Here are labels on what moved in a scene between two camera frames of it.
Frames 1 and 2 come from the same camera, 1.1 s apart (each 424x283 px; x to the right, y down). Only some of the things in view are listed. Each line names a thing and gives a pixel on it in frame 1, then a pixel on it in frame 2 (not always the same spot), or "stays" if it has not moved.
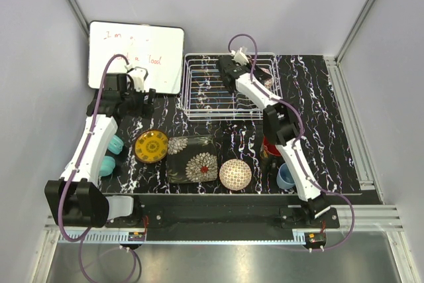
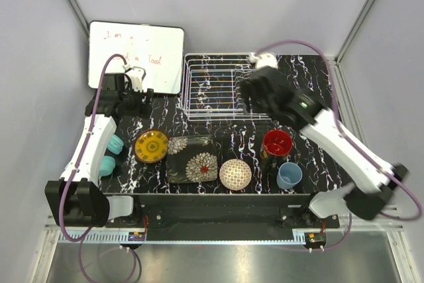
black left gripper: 144,109 stays
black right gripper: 247,66 -> 246,93
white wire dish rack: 205,97 stays
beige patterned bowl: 235,174 stays
